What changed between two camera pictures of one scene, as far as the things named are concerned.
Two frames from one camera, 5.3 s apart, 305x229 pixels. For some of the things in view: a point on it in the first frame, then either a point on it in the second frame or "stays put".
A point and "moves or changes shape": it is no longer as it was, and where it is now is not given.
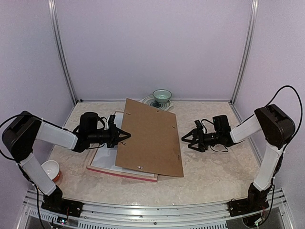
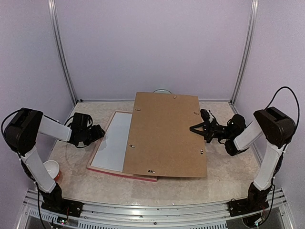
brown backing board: (153, 145) moves or changes shape
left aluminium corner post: (53, 11) stays put
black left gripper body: (109, 138) to (90, 137)
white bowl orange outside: (52, 169) stays put
